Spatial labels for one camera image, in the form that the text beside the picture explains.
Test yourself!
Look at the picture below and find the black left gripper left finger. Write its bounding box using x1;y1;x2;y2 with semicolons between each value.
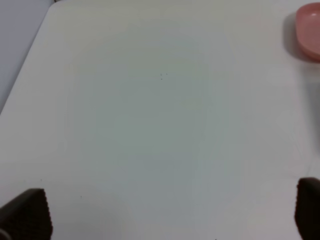
0;188;53;240

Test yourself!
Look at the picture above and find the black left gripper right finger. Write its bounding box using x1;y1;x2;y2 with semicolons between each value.
294;177;320;240

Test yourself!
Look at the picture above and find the pink square plate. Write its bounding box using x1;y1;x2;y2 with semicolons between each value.
295;2;320;62

